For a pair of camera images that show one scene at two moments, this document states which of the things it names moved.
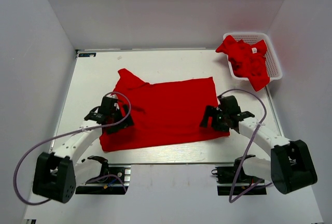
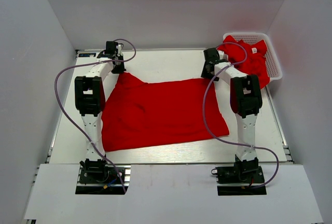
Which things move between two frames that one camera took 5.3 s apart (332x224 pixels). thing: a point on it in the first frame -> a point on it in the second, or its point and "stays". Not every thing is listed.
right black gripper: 211,111 -> 206,75
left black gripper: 128,123 -> 121,69
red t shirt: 162,114 stays
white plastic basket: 274,70 stays
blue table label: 87,54 stays
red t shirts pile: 247,60 stays
